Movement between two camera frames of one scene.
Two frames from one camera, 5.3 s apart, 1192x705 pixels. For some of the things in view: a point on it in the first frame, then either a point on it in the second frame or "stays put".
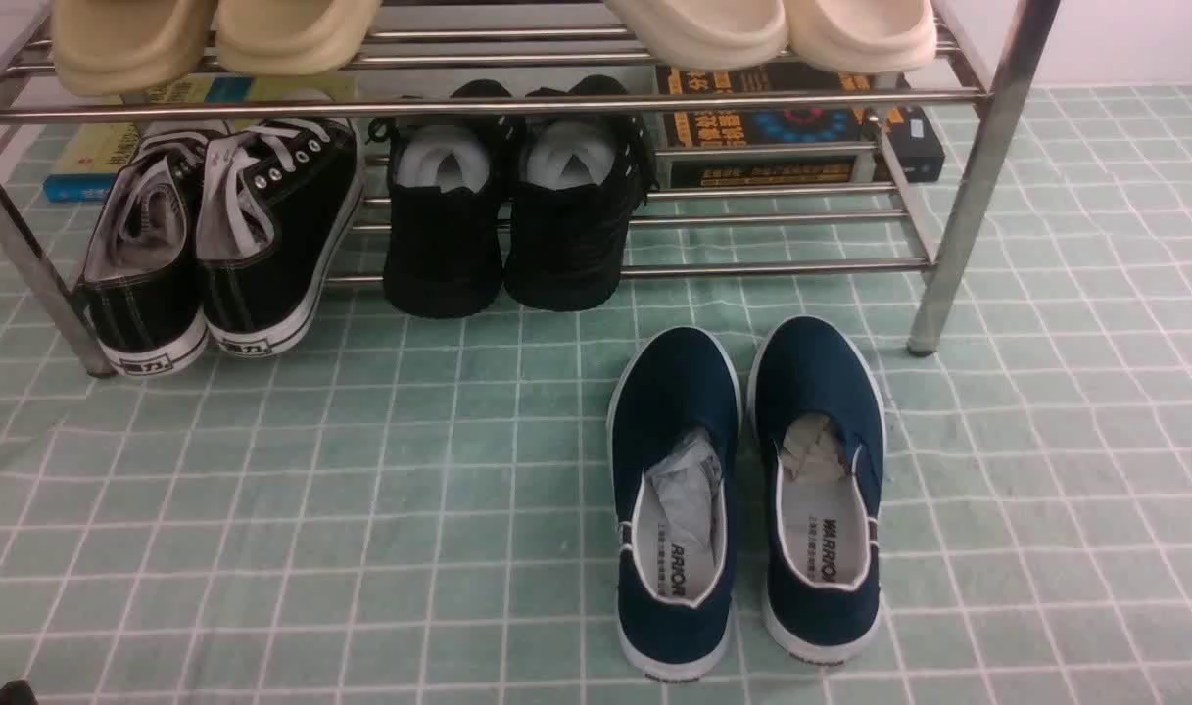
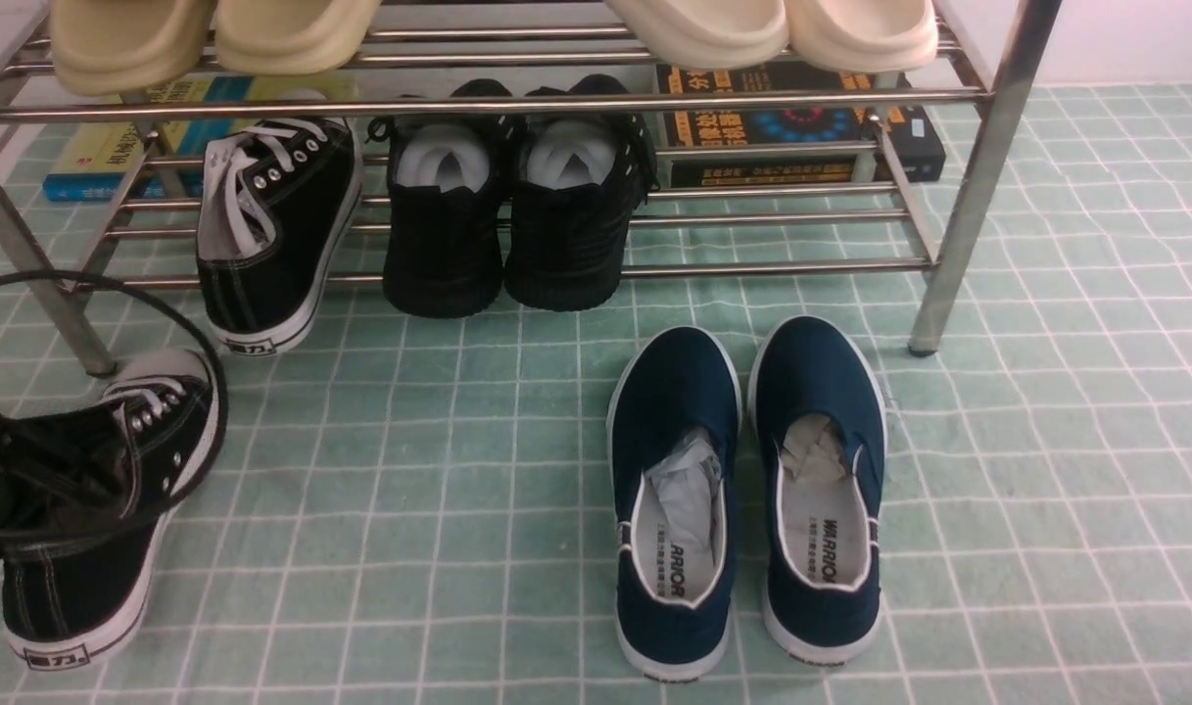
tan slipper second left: [291, 37] stays put
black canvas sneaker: [140, 291] to [73, 605]
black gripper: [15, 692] to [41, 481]
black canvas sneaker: [274, 200] stays put
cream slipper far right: [862, 36] stays put
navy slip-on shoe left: [674, 429] stays put
